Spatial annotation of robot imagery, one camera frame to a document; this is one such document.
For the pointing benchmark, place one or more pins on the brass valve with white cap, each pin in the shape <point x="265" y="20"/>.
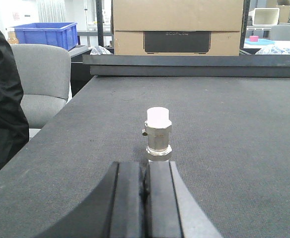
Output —
<point x="157" y="128"/>

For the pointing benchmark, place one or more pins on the black cloth on left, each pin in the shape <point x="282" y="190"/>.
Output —
<point x="14" y="127"/>

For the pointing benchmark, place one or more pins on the large cardboard box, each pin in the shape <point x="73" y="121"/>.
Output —
<point x="177" y="27"/>

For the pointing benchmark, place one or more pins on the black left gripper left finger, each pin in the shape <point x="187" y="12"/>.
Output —
<point x="114" y="209"/>

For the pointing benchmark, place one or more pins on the blue plastic crate on table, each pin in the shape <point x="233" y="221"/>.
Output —
<point x="59" y="34"/>

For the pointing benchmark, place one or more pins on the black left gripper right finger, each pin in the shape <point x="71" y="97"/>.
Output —
<point x="170" y="209"/>

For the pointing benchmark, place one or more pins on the black conveyor end rail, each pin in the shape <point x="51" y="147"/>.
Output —
<point x="264" y="66"/>

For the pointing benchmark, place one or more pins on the grey chair in background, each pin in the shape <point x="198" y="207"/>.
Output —
<point x="280" y="33"/>

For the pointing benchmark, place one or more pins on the pink block on tray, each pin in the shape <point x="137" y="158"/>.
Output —
<point x="253" y="38"/>

